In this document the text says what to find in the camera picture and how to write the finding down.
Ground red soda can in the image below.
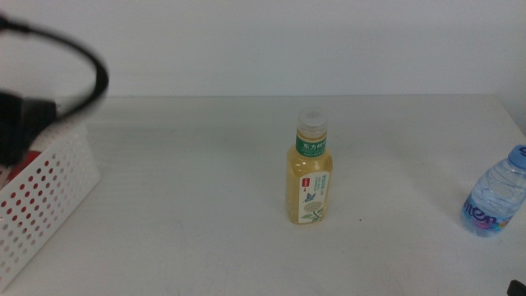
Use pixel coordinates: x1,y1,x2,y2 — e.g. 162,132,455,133
0,149,90,232

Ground clear water bottle blue cap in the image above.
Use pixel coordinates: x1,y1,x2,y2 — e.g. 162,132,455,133
459,143,526,238

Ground yellow tea bottle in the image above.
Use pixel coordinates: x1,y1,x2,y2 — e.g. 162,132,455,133
284,106,334,226

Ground white perforated plastic basket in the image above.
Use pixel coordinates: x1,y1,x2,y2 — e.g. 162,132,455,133
0,118,102,292

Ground black braided camera cable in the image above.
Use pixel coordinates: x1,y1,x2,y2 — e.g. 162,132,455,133
0,13,111,123

